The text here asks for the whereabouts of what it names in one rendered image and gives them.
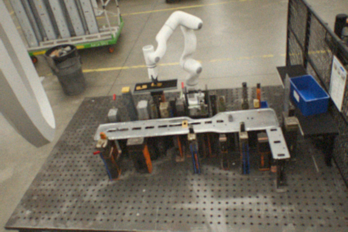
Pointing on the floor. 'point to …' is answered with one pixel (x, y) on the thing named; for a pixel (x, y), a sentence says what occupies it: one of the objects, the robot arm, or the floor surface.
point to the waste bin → (67, 68)
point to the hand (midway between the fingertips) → (155, 82)
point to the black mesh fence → (321, 144)
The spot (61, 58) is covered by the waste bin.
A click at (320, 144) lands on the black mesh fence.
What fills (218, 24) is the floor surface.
